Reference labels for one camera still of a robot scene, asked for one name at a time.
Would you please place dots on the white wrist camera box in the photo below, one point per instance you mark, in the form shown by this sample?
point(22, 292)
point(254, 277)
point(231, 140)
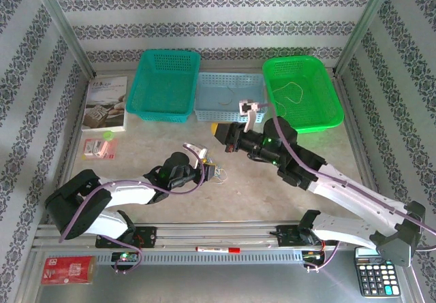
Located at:
point(197, 153)
point(250, 110)

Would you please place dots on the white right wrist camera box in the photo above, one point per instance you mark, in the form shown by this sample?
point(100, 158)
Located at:
point(250, 110)

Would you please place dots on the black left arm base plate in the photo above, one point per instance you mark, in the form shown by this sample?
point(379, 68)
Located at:
point(146, 236)

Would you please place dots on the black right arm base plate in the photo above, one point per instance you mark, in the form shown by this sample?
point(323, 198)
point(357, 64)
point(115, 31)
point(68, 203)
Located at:
point(287, 236)

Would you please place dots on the LED controller board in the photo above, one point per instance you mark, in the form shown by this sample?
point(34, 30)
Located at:
point(124, 257)

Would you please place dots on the teal plastic basket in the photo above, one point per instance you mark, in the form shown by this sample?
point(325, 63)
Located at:
point(160, 88)

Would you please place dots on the small green round cap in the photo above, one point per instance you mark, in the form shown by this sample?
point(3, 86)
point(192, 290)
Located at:
point(109, 135)

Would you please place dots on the pink blister package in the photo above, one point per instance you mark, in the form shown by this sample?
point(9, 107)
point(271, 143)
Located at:
point(100, 148)

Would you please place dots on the light blue plastic basket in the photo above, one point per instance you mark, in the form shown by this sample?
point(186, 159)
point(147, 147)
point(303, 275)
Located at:
point(214, 95)

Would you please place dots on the green plastic basket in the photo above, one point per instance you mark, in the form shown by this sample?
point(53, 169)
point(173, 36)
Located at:
point(306, 112)

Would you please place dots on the white book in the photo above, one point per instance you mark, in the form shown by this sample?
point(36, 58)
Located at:
point(104, 98)

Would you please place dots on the aluminium frame post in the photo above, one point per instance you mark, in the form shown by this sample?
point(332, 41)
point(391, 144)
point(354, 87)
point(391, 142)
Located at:
point(63, 27)
point(363, 27)

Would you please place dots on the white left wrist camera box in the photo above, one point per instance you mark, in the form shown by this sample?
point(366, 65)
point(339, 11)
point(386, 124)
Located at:
point(197, 153)

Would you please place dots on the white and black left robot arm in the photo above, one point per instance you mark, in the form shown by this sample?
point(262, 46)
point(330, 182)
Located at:
point(126, 194)

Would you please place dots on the black desk calculator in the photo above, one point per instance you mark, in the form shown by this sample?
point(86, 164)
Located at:
point(376, 279)

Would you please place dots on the red paper packet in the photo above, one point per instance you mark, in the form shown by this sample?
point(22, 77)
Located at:
point(68, 270)

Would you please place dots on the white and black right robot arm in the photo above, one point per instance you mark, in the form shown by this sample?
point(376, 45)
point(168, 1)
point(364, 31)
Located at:
point(351, 228)

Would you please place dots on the aluminium mounting rail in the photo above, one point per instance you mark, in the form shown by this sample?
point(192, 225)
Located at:
point(221, 229)

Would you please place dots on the red and white marker pen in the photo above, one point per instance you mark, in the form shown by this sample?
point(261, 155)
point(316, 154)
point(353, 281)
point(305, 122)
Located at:
point(218, 249)

